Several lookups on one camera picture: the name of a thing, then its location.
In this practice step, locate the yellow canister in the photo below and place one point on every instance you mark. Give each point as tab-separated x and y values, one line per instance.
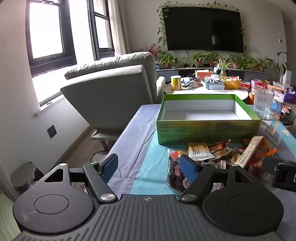
176	83

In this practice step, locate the white round coffee table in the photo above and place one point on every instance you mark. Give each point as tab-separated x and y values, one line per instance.
198	90

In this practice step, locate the dark television cabinet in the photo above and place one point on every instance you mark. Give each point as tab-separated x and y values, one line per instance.
252	75

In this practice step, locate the narrow black-framed window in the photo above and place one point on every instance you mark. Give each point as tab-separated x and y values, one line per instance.
101	27

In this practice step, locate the tall leafy floor plant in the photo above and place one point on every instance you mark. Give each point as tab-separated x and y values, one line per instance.
277	67

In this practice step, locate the small potted green plant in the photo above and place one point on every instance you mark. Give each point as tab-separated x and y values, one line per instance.
167	59

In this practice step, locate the dark round bag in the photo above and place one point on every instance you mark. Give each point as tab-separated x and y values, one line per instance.
289	115

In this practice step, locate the dark plum packet pink label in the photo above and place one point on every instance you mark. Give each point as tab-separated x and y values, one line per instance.
175	173

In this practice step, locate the spider plant in vase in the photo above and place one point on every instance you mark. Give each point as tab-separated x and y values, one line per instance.
223	66

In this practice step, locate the row of potted plants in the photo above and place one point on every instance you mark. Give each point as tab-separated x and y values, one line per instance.
247	62

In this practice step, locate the clear glass pitcher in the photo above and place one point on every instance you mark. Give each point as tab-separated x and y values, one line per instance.
263	102

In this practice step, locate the grey armchair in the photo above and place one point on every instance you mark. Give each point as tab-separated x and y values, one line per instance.
108	92

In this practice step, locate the beige curtain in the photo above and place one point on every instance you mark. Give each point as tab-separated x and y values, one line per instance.
119	25

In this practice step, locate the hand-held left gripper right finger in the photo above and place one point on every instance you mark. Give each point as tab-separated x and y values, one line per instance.
188	169

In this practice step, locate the brown snack packet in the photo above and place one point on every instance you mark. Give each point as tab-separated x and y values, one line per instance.
219	146

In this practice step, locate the black wall socket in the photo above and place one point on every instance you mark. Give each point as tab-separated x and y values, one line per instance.
52	131

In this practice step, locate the green cardboard box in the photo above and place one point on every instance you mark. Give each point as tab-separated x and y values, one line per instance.
196	132

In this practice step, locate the large black-framed window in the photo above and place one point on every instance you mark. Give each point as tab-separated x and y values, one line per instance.
48	30

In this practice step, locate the printed cardboard box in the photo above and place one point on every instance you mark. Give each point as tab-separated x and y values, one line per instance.
277	93

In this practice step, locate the clear orange-edged snack packet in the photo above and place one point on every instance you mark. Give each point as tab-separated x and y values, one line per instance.
268	151

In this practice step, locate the lavender tablecloth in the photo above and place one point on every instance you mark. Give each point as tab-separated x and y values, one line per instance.
136	139

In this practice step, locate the long beige snack packet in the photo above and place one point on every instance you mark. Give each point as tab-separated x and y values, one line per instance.
248	150

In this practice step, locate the green ivy vine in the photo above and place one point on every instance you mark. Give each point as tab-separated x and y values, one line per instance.
160	32

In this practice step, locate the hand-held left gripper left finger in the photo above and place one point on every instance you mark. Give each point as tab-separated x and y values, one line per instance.
109	165

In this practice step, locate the light blue tray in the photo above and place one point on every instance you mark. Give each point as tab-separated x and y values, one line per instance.
212	85

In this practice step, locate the orange wicker basket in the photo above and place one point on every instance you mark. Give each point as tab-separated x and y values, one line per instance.
232	84

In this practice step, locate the white cylindrical planter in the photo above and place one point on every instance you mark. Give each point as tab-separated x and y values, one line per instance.
288	78

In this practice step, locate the red flower decoration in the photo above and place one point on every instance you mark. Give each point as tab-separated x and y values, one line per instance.
154	50

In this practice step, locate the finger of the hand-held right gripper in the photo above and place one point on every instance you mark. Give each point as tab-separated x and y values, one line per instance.
268	165

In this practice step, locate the black wall television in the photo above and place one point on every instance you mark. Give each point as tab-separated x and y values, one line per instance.
203	27

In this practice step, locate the wide potted green plant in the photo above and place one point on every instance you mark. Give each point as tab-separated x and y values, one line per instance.
204	58

